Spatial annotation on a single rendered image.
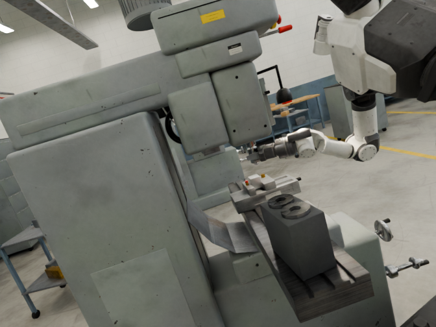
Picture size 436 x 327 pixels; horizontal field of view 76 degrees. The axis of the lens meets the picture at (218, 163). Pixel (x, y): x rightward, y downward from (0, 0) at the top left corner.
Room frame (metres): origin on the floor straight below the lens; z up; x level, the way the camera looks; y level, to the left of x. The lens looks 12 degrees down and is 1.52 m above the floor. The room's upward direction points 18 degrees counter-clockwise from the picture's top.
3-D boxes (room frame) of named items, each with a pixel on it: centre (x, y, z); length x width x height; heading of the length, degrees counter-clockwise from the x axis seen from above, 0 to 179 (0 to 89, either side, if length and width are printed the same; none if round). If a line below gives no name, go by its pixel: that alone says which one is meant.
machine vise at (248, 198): (1.42, -0.19, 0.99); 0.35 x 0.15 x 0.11; 94
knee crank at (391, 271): (1.13, -0.71, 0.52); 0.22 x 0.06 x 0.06; 93
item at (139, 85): (1.22, 0.33, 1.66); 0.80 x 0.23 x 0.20; 93
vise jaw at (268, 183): (1.42, -0.22, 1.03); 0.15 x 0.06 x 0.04; 4
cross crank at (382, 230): (1.27, -0.67, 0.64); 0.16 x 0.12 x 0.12; 93
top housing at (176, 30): (1.24, -0.15, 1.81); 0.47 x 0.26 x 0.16; 93
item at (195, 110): (1.24, 0.03, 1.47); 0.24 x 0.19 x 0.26; 3
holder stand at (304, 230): (0.84, -0.17, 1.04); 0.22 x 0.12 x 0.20; 10
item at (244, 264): (1.25, -0.17, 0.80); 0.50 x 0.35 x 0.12; 93
